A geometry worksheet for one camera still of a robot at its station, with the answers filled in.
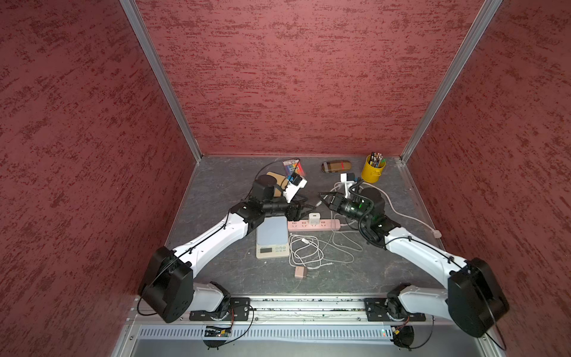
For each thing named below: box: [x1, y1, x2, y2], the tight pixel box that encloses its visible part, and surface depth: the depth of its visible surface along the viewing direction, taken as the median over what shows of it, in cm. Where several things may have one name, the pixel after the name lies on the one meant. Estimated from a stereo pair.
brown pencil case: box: [321, 159, 353, 174], surface depth 116 cm
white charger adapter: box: [308, 212, 321, 226], surface depth 91 cm
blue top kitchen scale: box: [255, 215, 290, 259], surface depth 89 cm
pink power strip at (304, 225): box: [287, 219, 342, 232], surface depth 94 cm
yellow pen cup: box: [361, 153, 387, 184], surface depth 108 cm
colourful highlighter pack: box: [282, 158, 306, 182], surface depth 117 cm
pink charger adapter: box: [294, 265, 308, 279], surface depth 82 cm
